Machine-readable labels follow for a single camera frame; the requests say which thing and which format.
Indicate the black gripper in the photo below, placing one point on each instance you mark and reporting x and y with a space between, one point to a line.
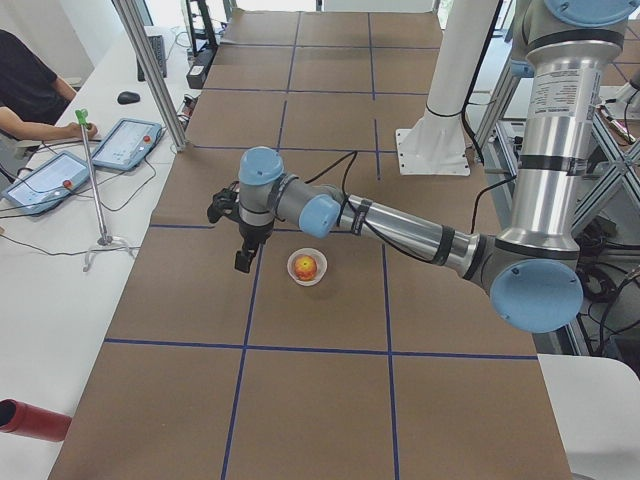
253 232

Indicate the red yellow apple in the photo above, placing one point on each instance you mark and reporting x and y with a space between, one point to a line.
305 268

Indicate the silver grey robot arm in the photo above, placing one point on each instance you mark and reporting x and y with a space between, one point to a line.
528 269

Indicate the white bowl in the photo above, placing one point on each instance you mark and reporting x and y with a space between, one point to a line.
321 262

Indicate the brown paper table cover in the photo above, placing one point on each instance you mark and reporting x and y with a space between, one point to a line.
387 368

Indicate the far blue teach pendant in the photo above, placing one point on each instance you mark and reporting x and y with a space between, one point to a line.
127 144

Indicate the blue teach pendant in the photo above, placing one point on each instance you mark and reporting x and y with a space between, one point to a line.
127 144
48 185

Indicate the white side table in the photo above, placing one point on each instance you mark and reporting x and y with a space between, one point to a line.
53 314

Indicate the black computer mouse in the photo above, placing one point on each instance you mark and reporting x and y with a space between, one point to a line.
127 98

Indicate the near blue teach pendant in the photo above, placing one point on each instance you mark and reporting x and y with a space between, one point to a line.
48 185

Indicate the reacher grabber stick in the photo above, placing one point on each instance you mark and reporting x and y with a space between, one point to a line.
105 241

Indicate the black keyboard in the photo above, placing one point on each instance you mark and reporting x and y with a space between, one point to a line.
158 49

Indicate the person in black shirt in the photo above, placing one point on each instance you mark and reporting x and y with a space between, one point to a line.
33 96

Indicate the red cylinder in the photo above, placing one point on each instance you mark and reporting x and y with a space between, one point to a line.
26 420

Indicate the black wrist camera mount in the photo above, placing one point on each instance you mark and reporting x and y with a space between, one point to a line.
222 204

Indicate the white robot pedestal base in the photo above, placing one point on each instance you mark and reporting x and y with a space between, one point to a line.
435 145

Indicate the aluminium frame post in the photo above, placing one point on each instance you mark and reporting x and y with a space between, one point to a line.
132 23

